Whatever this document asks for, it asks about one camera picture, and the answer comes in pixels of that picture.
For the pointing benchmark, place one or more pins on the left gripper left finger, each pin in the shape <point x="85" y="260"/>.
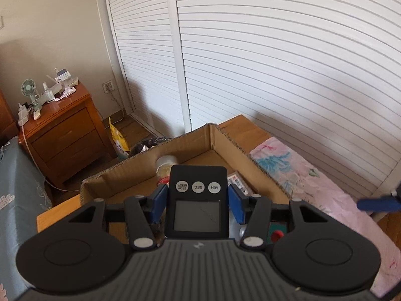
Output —
<point x="140" y="214"/>

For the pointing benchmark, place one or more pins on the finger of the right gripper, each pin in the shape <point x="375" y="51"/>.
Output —
<point x="386" y="200"/>

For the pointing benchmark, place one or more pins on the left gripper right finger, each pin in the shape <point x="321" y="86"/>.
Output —
<point x="253" y="211"/>

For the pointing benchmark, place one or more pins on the grey shark toy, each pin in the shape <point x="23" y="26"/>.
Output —
<point x="236" y="230"/>

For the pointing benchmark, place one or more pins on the red wooden robot toy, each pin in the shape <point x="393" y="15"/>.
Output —
<point x="276" y="231"/>

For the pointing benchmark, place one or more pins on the clear plastic case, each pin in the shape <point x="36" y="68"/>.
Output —
<point x="235" y="178"/>

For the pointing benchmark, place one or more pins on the black digital timer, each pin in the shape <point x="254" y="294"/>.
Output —
<point x="197" y="203"/>

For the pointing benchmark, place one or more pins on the brown cardboard box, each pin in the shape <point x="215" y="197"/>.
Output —
<point x="206" y="146"/>

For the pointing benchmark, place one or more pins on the floral pink table cloth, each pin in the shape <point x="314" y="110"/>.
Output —
<point x="300" y="179"/>

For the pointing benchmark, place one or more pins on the clear bottle yellow capsules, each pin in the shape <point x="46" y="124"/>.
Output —
<point x="163" y="168"/>

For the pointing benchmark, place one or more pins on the yellow plastic bag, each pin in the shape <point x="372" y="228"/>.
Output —
<point x="120" y="144"/>

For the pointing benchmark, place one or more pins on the blue bed sheet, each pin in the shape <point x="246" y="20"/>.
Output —
<point x="23" y="198"/>

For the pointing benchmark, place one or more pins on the wooden nightstand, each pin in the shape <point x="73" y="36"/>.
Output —
<point x="67" y="137"/>

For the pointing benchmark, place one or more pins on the white louvered closet door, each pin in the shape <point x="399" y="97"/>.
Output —
<point x="323" y="76"/>

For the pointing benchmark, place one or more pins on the clear spray bottle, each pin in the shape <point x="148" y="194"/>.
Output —
<point x="48" y="93"/>

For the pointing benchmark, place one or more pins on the wooden bed headboard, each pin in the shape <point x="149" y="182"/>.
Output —
<point x="8" y="125"/>

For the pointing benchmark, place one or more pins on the white power strip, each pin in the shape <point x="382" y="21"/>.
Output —
<point x="23" y="114"/>

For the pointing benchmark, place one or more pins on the white phone stand holder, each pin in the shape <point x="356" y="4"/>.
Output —
<point x="64" y="78"/>

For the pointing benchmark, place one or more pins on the small green desk fan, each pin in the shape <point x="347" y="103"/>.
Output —
<point x="28" y="89"/>

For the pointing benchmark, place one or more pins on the wall power outlet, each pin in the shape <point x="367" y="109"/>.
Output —
<point x="108" y="87"/>

